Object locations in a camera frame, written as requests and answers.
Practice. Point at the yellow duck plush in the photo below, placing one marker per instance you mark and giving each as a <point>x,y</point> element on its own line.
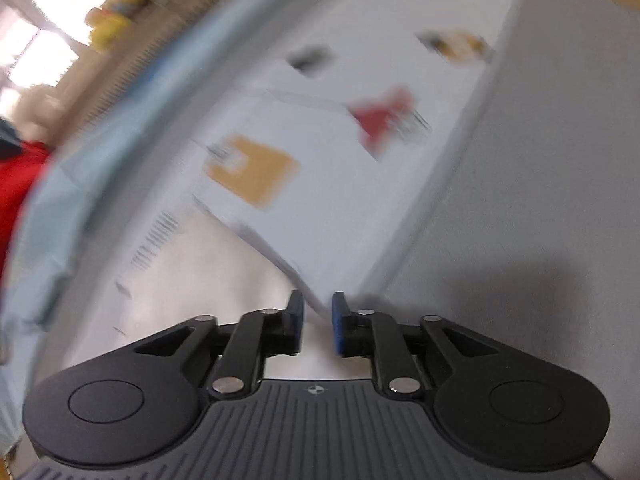
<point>112,30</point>

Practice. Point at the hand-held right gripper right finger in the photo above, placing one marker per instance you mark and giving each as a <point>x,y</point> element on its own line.
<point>340,327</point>

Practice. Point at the window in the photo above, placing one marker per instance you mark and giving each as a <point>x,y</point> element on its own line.
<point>45,45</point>

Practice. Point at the white shirt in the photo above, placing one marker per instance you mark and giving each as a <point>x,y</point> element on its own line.
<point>260,305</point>

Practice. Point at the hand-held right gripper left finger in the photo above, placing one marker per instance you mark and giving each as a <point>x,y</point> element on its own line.
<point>297,320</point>

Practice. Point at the red folded quilt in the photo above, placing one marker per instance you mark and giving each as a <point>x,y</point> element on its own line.
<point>20,195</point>

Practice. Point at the light blue sheet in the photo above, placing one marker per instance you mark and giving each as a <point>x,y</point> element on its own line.
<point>60,220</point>

